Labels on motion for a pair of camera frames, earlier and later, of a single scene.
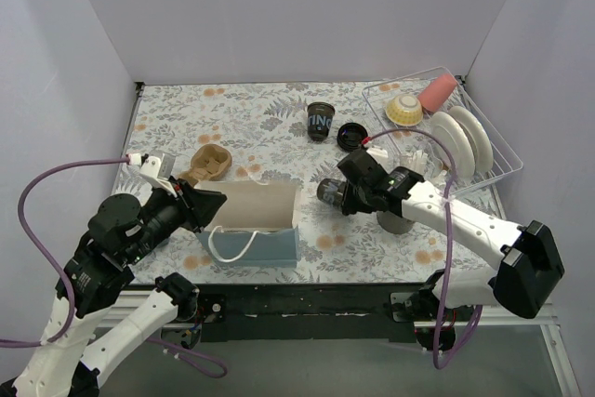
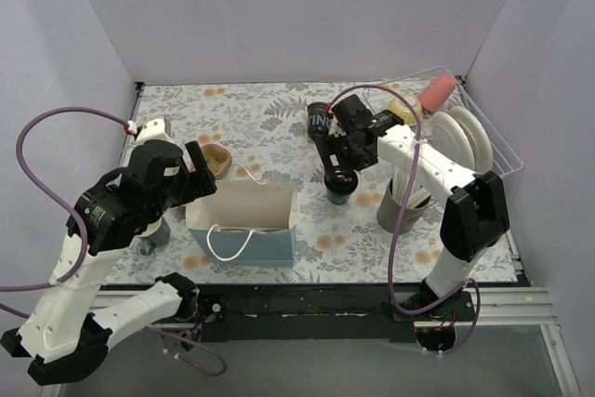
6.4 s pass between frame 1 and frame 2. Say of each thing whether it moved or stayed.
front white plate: stayed
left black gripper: moved
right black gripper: moved
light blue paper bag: stayed
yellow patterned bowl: stayed
